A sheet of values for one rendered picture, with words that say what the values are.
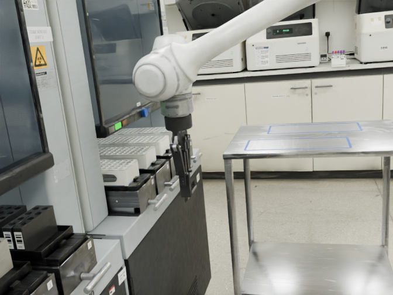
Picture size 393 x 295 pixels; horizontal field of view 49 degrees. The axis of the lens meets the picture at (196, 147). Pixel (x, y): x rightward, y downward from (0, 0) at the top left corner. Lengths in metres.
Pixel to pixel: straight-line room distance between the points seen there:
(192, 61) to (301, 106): 2.51
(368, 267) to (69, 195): 1.22
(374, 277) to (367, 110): 1.91
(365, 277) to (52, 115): 1.28
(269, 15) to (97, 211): 0.66
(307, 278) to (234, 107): 2.01
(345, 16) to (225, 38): 3.10
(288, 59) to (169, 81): 2.54
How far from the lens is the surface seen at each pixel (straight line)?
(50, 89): 1.01
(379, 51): 3.44
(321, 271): 1.80
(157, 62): 0.93
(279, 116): 3.46
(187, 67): 0.96
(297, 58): 3.41
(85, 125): 1.13
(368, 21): 3.47
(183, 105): 1.13
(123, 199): 1.23
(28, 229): 0.92
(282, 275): 1.77
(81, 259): 0.95
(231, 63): 3.45
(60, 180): 1.03
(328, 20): 4.03
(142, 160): 1.35
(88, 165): 1.14
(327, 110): 3.45
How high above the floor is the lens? 1.20
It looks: 14 degrees down
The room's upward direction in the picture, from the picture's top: 5 degrees counter-clockwise
